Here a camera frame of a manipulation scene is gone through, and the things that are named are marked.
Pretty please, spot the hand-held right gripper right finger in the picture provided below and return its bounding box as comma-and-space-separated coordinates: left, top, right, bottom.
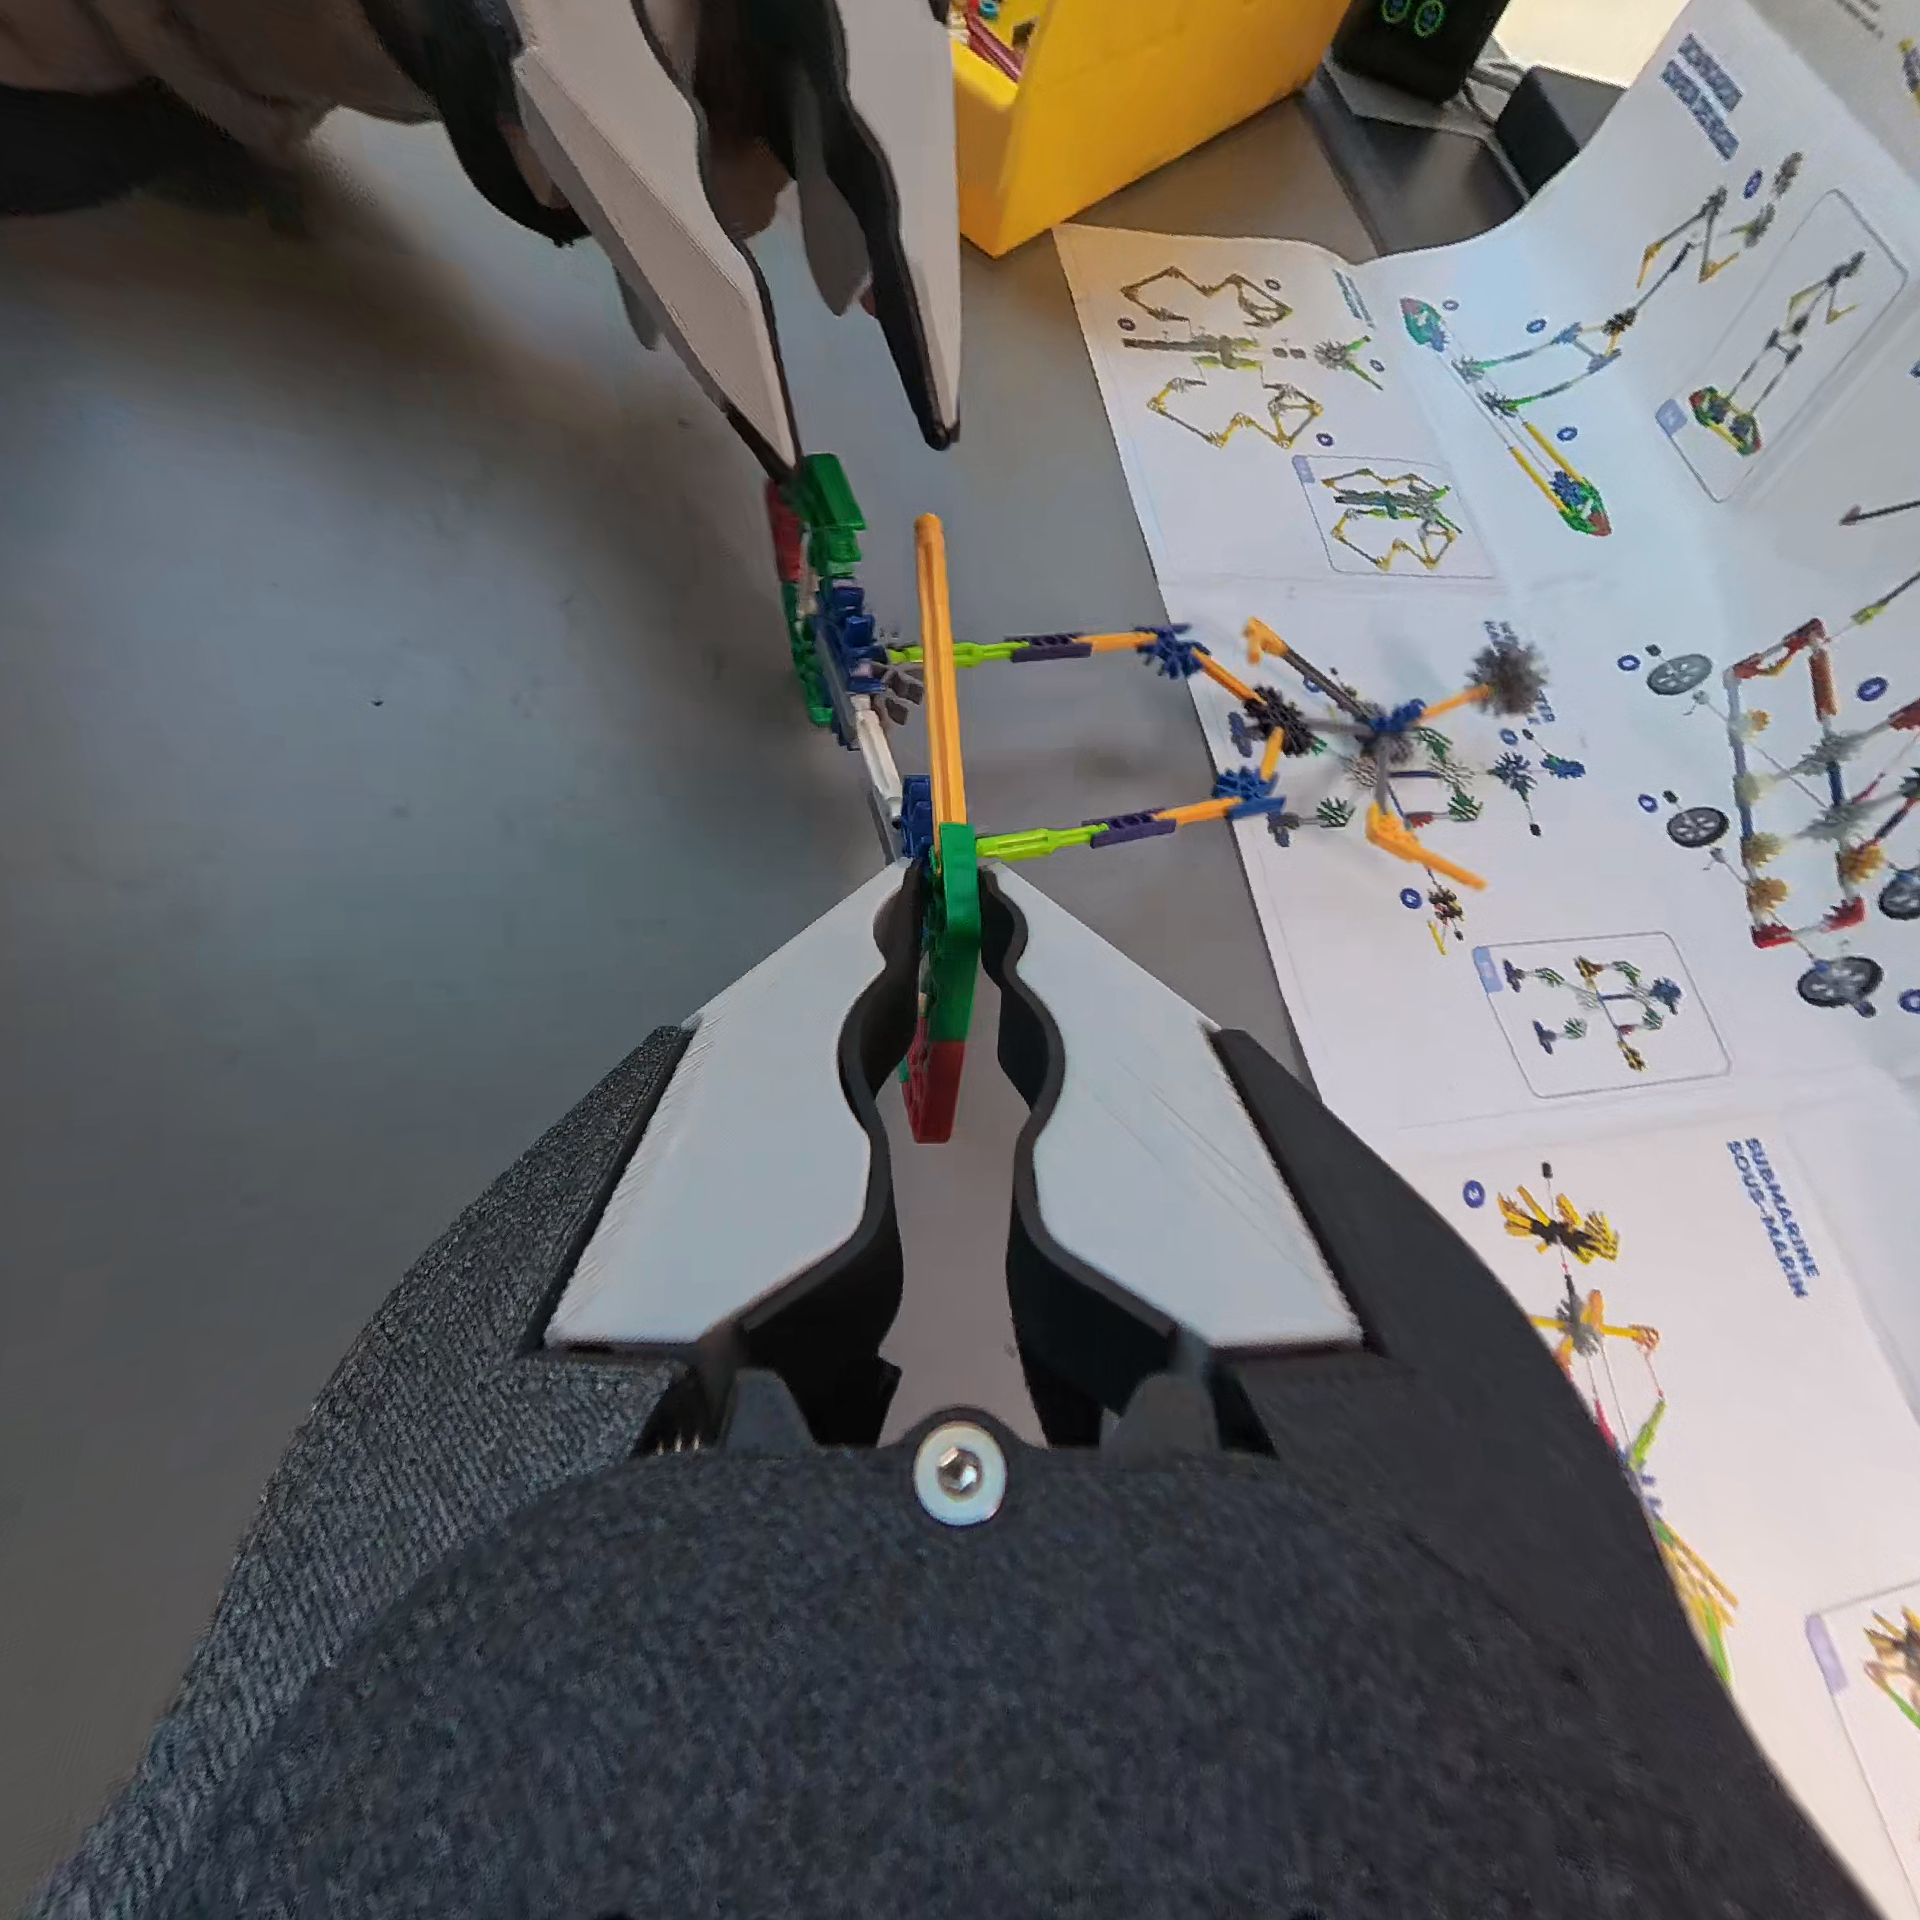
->
977, 877, 1367, 1369

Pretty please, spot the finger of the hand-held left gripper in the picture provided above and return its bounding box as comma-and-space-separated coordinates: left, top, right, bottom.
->
505, 0, 811, 482
786, 0, 971, 451

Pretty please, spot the white folded instruction booklet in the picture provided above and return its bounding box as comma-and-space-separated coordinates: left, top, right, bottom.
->
1057, 0, 1920, 1920

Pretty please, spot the colourful toy rod model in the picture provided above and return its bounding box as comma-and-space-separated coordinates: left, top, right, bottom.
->
765, 450, 1562, 1147

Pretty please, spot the yellow plastic bin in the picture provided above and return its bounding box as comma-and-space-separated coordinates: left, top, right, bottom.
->
956, 0, 1354, 255

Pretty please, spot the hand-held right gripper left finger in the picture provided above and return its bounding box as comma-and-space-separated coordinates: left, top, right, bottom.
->
551, 870, 926, 1369

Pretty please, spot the person's left forearm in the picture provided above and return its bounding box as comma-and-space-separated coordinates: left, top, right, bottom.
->
0, 0, 452, 136

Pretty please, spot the black device with green display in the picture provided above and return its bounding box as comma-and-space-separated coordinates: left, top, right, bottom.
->
1335, 0, 1517, 91

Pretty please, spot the small black box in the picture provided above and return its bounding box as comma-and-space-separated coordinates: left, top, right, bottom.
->
1493, 62, 1636, 197

